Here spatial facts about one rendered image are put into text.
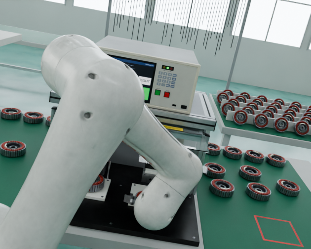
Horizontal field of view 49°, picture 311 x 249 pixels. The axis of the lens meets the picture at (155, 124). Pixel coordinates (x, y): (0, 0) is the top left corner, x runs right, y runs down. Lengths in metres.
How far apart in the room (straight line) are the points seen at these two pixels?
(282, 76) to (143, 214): 7.43
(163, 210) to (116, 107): 0.46
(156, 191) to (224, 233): 0.56
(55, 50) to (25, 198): 0.26
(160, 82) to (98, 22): 6.45
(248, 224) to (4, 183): 0.99
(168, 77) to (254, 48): 6.58
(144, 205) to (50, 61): 0.45
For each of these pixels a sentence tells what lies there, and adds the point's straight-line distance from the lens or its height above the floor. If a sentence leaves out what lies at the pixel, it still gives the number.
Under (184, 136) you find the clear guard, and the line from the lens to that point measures 1.32.
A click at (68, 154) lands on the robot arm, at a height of 1.31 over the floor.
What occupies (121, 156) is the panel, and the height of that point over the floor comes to 0.81.
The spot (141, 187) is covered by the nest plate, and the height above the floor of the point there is 0.78.
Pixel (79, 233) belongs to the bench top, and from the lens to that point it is 1.26.
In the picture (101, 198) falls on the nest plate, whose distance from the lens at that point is 1.38.
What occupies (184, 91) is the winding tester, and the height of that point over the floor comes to 1.21.
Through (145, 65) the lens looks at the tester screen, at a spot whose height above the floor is 1.28.
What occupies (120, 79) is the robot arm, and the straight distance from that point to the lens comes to 0.50.
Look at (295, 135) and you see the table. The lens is 2.76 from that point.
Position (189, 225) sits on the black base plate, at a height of 0.77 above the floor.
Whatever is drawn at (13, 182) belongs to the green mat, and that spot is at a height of 0.75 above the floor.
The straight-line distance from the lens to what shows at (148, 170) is 1.41.
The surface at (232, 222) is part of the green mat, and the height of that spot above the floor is 0.75.
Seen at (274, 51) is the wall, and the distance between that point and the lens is 8.02.
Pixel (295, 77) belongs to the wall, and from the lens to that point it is 8.29.
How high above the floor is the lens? 1.55
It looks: 21 degrees down
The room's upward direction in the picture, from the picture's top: 11 degrees clockwise
